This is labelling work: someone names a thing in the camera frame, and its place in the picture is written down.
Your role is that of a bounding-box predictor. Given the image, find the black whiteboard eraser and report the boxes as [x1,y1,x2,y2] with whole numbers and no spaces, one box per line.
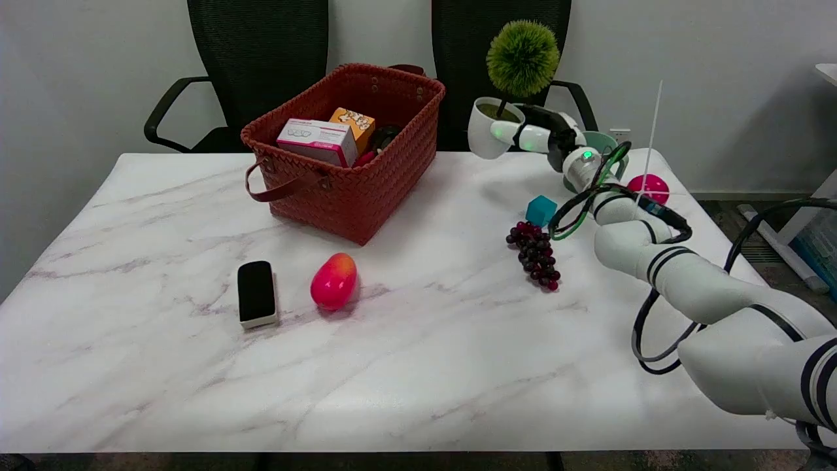
[237,260,279,330]

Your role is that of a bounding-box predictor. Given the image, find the black round object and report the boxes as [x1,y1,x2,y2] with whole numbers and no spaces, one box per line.
[368,124,403,155]

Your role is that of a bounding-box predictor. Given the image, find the pink white carton box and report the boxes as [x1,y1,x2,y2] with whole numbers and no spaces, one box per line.
[277,118,359,167]

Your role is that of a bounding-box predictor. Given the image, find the red yellow toy mango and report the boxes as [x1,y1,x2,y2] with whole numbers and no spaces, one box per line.
[310,253,358,311]

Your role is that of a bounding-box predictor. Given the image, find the black taped cable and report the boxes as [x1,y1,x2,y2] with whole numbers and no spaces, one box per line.
[794,420,837,471]

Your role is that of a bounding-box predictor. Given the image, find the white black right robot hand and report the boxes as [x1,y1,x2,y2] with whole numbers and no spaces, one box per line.
[490,103,587,172]

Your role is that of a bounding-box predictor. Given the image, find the teal cube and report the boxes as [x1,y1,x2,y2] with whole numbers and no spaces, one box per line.
[526,195,558,228]

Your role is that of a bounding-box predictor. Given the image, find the black mesh office chair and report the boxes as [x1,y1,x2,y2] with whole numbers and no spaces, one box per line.
[432,0,599,152]
[144,0,330,154]

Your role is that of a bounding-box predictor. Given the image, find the black green cable bundle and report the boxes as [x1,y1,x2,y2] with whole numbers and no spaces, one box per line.
[548,141,692,244]

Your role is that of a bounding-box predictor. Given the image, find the thick black cable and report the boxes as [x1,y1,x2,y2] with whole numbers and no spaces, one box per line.
[723,196,837,275]

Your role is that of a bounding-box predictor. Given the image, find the orange snack box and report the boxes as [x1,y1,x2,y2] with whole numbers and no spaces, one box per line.
[328,107,376,154]

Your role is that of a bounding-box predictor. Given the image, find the white pipe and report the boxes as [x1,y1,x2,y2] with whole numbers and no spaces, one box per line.
[738,204,830,293]

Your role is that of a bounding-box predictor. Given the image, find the mint green mug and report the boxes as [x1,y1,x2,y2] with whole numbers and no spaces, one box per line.
[562,131,630,194]

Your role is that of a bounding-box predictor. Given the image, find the dark red grape bunch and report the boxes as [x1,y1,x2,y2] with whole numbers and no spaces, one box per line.
[505,221,561,292]

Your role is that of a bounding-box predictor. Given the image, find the pink ball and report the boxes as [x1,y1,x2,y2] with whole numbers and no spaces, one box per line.
[626,174,670,205]

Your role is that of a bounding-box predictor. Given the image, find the thin black cable loop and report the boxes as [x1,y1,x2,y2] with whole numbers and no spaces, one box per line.
[631,287,704,375]

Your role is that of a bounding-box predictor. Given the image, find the blue white cardboard box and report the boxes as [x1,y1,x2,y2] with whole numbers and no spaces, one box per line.
[778,169,837,302]

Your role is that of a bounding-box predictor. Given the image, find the brown woven storage basket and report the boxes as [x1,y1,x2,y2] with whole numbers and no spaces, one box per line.
[240,63,447,247]

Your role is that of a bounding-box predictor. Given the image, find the green ball plant white pot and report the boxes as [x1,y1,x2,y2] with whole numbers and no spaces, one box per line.
[468,20,561,160]

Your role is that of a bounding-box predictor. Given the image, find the white zip tie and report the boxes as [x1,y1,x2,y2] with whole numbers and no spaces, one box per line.
[638,80,664,203]

